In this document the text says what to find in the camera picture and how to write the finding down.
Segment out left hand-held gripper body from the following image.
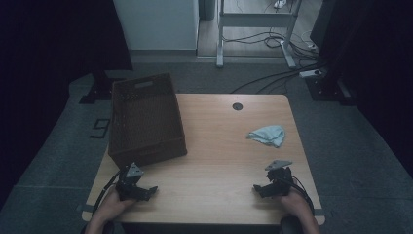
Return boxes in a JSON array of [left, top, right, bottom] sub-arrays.
[[115, 162, 150, 202]]

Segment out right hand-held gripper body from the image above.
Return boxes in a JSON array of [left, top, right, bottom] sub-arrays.
[[264, 159, 295, 198]]

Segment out light blue cloth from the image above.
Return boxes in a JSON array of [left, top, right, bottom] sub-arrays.
[[245, 125, 286, 149]]

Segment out brown woven basket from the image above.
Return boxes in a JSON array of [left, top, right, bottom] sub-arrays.
[[107, 72, 188, 170]]

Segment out person's left hand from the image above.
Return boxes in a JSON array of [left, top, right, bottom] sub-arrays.
[[94, 190, 136, 225]]

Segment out person's right hand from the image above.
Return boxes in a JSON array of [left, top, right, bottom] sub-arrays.
[[280, 189, 314, 219]]

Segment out black stand base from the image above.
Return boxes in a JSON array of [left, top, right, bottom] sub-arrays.
[[305, 76, 357, 106], [79, 69, 126, 105]]

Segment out white power strip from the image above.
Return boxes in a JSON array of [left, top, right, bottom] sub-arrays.
[[298, 68, 323, 79]]

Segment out dark curtain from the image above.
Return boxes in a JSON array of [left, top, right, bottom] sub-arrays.
[[0, 0, 133, 209], [310, 0, 413, 178]]

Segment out white cabinet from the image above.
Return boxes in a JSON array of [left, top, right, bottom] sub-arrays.
[[112, 0, 200, 52]]

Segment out dark grey bin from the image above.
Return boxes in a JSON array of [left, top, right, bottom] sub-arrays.
[[198, 0, 217, 22]]

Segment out left hand-held gripper cable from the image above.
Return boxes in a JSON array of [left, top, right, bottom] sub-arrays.
[[92, 169, 128, 215]]

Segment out hand-held gripper cable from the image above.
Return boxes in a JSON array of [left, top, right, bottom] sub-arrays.
[[92, 169, 128, 215], [290, 175, 316, 215]]

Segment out right hand-held gripper cable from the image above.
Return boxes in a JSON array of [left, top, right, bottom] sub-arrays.
[[290, 175, 316, 215]]

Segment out long black floor cable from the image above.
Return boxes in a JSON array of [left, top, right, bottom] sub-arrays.
[[229, 62, 327, 95]]

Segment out coiled black floor cables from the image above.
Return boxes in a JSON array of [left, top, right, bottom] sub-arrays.
[[223, 30, 320, 61]]

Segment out white metal stand frame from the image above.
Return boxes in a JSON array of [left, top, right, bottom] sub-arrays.
[[215, 0, 303, 69]]

